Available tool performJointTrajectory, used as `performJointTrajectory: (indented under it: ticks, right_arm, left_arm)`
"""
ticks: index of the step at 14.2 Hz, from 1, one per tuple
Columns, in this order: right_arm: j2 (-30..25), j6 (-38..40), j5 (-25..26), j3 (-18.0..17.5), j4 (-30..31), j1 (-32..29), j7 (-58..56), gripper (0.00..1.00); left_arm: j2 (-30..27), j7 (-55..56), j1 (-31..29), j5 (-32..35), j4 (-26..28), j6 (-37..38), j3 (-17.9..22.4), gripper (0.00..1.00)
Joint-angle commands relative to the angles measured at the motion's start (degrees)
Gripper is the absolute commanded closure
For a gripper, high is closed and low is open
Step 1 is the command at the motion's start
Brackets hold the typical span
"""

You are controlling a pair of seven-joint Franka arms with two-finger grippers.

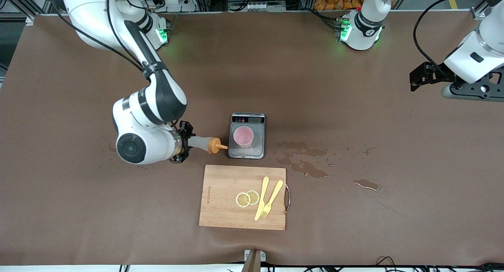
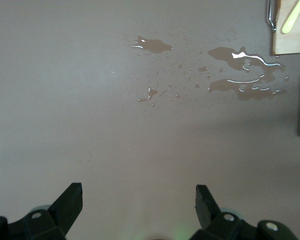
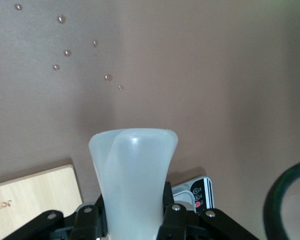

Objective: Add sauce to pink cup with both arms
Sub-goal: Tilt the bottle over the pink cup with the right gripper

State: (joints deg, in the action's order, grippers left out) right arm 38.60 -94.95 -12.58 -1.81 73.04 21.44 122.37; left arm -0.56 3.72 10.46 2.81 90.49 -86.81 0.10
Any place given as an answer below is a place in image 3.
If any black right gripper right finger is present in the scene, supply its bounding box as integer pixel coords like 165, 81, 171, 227
156, 181, 260, 240

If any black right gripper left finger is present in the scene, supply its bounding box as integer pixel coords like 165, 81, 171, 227
4, 194, 109, 240

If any translucent sauce bottle orange cap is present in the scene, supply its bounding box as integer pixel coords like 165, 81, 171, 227
88, 127, 179, 240

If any silver digital kitchen scale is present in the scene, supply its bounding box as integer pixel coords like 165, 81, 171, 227
170, 174, 216, 215

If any wooden cutting board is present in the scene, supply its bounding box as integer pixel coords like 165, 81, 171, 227
0, 164, 84, 240

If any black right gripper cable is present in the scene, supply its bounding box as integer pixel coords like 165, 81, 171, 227
262, 157, 300, 240

